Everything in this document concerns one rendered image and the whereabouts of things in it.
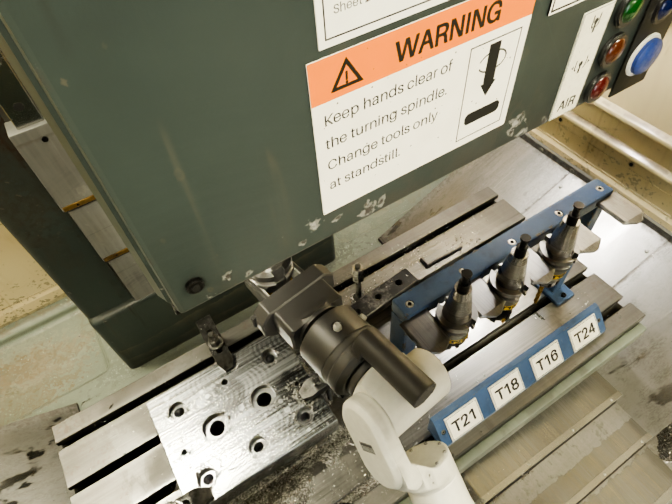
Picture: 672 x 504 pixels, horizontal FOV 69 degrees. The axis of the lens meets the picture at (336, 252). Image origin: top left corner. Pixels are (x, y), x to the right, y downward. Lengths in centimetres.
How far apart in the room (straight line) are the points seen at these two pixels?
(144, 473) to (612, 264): 122
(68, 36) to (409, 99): 18
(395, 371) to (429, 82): 32
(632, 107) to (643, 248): 36
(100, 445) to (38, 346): 68
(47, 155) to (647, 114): 129
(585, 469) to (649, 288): 49
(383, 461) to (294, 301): 22
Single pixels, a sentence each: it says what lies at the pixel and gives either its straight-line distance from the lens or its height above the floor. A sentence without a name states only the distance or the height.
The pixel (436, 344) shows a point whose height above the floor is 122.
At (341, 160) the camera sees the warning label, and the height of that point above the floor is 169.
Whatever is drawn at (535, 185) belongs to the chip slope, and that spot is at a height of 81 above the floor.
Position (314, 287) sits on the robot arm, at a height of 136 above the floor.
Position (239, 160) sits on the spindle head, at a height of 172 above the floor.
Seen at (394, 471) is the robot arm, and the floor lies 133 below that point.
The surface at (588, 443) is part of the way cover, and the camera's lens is 131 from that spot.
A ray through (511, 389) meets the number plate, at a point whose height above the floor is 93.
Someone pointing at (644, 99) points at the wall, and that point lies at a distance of 142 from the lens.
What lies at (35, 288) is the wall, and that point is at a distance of 175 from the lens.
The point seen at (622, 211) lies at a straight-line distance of 101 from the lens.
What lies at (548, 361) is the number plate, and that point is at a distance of 111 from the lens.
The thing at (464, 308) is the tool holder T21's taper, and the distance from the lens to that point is 74.
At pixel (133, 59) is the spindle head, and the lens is 22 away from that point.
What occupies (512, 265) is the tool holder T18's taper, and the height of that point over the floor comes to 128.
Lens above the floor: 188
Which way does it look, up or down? 52 degrees down
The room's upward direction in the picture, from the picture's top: 6 degrees counter-clockwise
